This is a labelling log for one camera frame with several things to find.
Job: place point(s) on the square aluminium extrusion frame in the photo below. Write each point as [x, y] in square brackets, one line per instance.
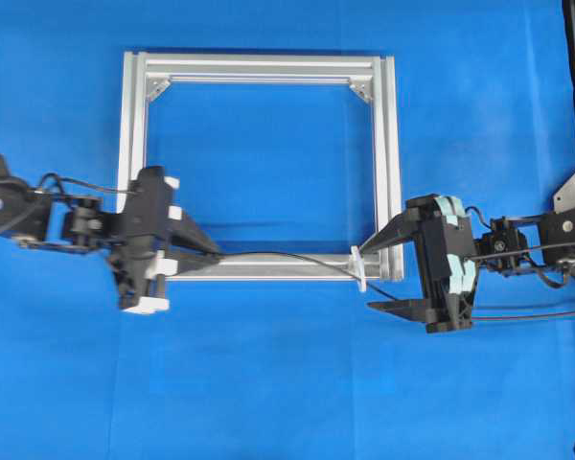
[146, 75]

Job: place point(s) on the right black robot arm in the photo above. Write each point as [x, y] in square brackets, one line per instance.
[543, 245]

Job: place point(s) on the white zip tie loop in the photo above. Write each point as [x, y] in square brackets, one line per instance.
[359, 268]

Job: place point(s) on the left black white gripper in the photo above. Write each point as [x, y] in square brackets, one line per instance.
[141, 261]

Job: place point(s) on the right black teal gripper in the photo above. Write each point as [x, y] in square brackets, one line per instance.
[444, 249]

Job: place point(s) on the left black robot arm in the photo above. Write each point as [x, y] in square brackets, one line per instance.
[45, 217]

